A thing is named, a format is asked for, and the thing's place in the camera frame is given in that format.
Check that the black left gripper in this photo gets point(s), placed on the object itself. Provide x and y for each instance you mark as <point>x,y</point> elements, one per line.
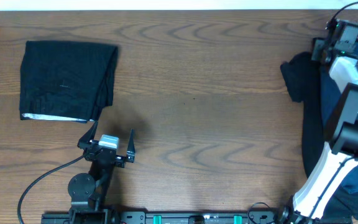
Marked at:
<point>87,145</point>

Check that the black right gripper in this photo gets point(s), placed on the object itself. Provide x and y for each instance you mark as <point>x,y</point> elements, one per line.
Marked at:
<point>321,43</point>

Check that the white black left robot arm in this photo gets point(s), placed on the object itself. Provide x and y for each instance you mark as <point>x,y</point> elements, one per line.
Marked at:
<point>88,190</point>

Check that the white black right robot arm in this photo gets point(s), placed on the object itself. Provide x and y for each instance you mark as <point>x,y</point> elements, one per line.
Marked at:
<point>329,145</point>

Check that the black garment pile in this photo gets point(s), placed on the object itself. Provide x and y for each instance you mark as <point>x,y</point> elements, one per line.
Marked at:
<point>309,84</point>

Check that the folded black garment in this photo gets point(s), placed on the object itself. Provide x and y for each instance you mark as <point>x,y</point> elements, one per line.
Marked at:
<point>66,80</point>

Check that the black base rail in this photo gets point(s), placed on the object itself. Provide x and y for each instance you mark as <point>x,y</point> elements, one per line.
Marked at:
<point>263,217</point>

